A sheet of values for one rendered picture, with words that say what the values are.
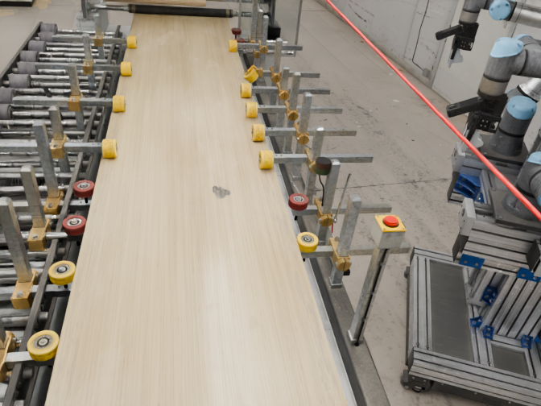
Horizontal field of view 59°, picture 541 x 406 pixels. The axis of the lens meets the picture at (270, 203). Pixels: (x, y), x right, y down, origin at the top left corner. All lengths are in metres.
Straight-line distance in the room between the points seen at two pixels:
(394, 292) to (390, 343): 0.39
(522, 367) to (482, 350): 0.19
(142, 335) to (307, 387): 0.48
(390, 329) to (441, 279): 0.40
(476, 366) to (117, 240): 1.69
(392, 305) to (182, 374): 1.76
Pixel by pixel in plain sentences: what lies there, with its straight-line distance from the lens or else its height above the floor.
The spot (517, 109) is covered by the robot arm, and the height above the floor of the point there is 1.25.
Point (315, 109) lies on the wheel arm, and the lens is 2.60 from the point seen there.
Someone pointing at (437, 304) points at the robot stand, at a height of 0.21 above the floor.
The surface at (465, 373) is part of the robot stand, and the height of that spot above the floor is 0.23.
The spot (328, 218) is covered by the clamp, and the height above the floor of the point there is 0.86.
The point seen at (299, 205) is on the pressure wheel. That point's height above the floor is 0.90.
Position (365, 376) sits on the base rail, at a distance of 1.66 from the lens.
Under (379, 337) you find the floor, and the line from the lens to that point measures 2.72.
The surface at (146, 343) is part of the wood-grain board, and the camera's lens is 1.42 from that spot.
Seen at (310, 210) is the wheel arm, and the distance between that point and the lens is 1.98.
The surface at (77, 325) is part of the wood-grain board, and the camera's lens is 1.50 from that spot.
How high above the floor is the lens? 2.03
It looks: 36 degrees down
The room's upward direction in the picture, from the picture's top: 7 degrees clockwise
